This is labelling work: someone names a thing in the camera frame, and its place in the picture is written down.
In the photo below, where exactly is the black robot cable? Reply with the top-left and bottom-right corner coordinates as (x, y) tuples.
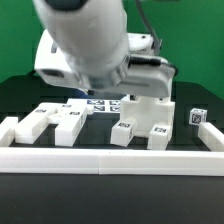
(128, 0), (179, 76)

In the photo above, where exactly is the white chair seat part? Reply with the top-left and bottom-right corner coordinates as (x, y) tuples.
(120, 96), (175, 138)

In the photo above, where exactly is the white tag sheet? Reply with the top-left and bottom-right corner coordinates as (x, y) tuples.
(65, 98), (122, 114)

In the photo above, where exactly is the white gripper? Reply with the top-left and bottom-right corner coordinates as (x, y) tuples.
(34, 30), (175, 98)

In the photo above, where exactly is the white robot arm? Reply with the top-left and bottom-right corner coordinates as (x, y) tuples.
(32, 0), (176, 98)

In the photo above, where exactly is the white chair back frame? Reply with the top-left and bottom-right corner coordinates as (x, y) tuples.
(15, 100), (94, 147)

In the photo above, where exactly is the white U-shaped fence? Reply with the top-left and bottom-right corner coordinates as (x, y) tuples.
(0, 117), (224, 176)

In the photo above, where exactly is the white tagged cube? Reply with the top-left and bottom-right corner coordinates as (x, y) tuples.
(189, 108), (207, 126)

